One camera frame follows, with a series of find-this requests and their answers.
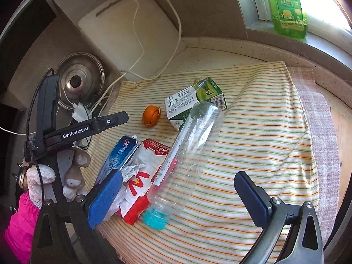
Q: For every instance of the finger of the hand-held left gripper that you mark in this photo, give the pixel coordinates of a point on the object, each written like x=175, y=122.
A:
x=115, y=117

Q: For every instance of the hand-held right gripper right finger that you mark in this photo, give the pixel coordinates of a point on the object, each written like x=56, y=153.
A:
x=251, y=196

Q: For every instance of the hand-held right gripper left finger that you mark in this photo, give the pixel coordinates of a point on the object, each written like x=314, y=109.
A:
x=106, y=198

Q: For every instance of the blue toothpaste box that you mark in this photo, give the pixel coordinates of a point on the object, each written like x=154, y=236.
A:
x=121, y=151

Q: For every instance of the small orange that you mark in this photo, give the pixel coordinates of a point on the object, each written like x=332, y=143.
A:
x=151, y=115

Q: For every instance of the red and white tissue packet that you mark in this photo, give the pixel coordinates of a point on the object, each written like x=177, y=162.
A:
x=148, y=154

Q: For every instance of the clear plastic bottle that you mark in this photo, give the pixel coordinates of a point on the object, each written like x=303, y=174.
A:
x=189, y=148

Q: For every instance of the person's left forearm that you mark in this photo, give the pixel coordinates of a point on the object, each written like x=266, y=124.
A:
x=19, y=225

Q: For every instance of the person's left hand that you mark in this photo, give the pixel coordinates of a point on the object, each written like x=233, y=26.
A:
x=35, y=181

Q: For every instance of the white charger adapter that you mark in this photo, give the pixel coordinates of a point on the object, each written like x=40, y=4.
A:
x=81, y=112

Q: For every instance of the steel pot lid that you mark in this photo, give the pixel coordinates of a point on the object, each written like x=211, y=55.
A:
x=90, y=68

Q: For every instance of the green and white milk carton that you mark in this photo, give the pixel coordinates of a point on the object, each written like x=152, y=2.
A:
x=181, y=101

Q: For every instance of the striped cloth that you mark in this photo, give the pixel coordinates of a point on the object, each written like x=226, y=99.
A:
x=261, y=121

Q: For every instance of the white cutting board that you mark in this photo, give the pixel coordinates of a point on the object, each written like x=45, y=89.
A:
x=118, y=33

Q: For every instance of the pink fringed cloth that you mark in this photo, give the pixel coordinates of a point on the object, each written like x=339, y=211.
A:
x=316, y=115

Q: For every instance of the green dish soap bottle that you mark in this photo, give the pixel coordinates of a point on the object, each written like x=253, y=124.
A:
x=288, y=11

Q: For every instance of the white window frame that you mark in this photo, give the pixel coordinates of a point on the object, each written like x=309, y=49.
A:
x=255, y=2

